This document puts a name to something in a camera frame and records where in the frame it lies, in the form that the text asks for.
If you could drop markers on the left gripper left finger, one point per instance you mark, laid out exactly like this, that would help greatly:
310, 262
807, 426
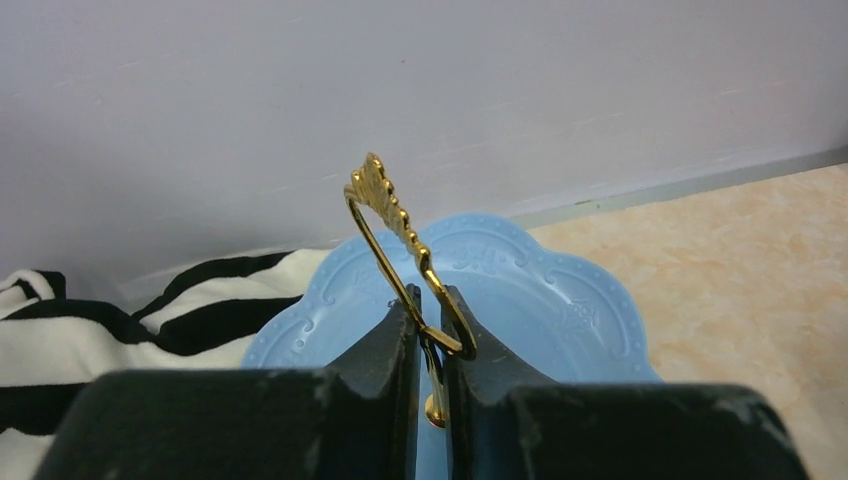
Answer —
355, 418

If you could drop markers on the blue three-tier cake stand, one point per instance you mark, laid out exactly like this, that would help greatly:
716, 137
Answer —
568, 317

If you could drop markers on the black white striped cloth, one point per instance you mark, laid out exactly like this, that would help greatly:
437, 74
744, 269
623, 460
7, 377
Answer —
53, 346

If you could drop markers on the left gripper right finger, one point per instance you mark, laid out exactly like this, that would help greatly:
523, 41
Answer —
507, 420

